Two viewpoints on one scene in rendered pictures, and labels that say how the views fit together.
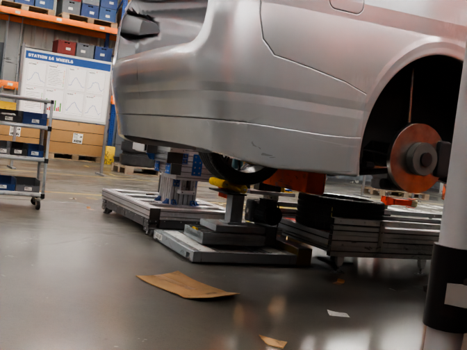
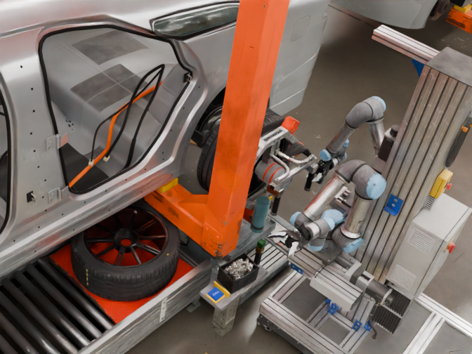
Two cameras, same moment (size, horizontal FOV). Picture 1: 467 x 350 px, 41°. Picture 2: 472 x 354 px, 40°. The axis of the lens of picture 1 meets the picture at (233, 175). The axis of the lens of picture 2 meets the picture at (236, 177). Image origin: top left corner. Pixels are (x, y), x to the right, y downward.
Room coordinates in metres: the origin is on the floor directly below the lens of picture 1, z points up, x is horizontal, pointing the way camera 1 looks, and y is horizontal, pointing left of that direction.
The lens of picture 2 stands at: (7.42, -1.63, 3.44)
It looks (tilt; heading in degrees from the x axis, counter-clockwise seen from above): 41 degrees down; 150
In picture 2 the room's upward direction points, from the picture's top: 11 degrees clockwise
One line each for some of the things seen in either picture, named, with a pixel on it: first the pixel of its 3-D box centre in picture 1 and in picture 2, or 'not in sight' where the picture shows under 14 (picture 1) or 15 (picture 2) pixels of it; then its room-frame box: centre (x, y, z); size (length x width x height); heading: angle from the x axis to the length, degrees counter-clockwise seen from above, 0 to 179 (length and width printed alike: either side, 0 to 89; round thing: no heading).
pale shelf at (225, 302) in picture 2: (268, 192); (234, 282); (5.31, -0.31, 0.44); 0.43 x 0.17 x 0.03; 116
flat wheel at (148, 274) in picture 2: (339, 212); (126, 248); (4.84, -0.85, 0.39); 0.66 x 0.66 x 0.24
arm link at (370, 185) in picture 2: not in sight; (357, 211); (5.58, 0.16, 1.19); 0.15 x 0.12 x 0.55; 15
